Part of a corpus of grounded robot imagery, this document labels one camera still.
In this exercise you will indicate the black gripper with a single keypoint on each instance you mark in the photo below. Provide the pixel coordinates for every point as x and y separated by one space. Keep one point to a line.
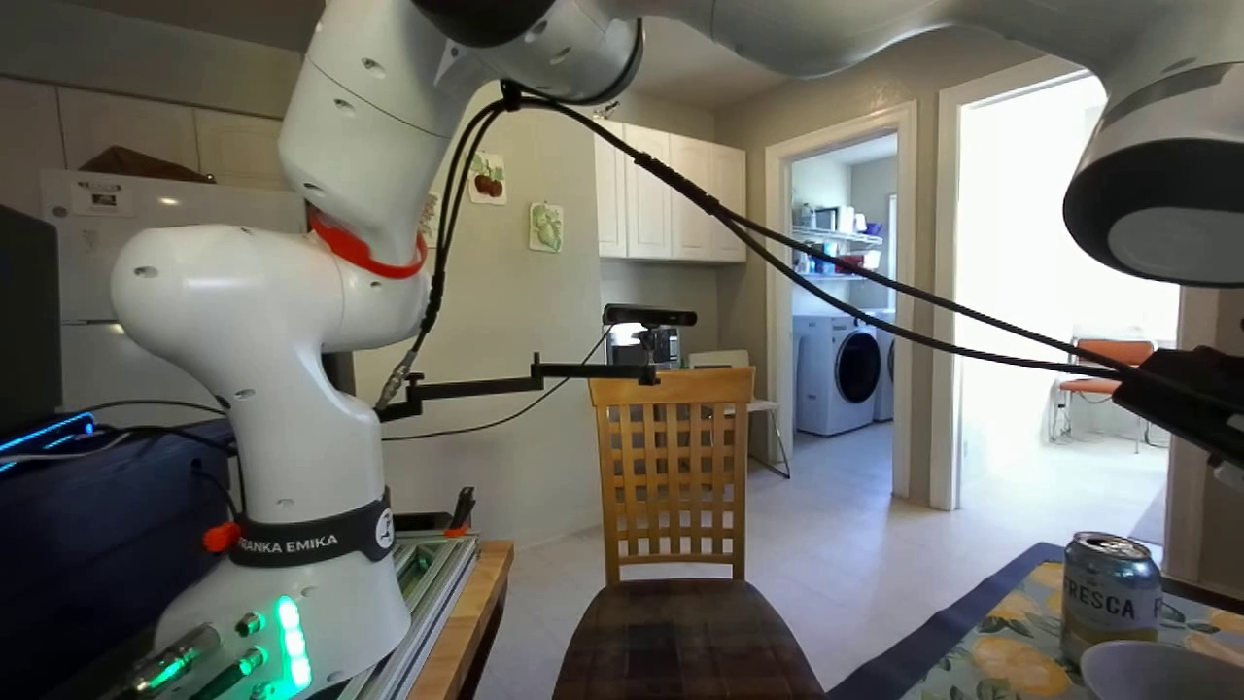
1193 392

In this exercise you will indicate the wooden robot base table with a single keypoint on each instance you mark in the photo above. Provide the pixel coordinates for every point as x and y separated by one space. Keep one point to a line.
468 626

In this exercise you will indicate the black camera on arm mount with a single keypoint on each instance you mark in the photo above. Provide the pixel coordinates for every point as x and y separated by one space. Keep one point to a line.
639 338

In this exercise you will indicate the wooden lattice back chair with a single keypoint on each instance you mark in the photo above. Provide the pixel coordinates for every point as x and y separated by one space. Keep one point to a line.
677 614

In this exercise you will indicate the grey ceramic bowl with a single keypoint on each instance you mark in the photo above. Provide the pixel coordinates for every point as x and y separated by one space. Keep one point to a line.
1143 670

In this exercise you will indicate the silver soda can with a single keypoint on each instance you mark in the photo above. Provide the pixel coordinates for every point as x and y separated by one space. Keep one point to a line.
1108 593

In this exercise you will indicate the lemon print tablecloth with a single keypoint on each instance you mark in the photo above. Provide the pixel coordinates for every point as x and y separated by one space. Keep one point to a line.
1004 637

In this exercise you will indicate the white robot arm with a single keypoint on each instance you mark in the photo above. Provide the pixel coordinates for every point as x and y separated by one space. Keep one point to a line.
308 593

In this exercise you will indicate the white kitchen cabinets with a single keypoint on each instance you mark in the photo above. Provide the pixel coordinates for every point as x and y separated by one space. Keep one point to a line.
645 219

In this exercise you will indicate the dark blue bag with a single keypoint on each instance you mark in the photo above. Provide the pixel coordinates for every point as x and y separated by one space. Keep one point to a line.
96 545

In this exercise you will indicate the white washing machine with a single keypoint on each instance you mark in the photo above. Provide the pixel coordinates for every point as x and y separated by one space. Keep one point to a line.
842 374

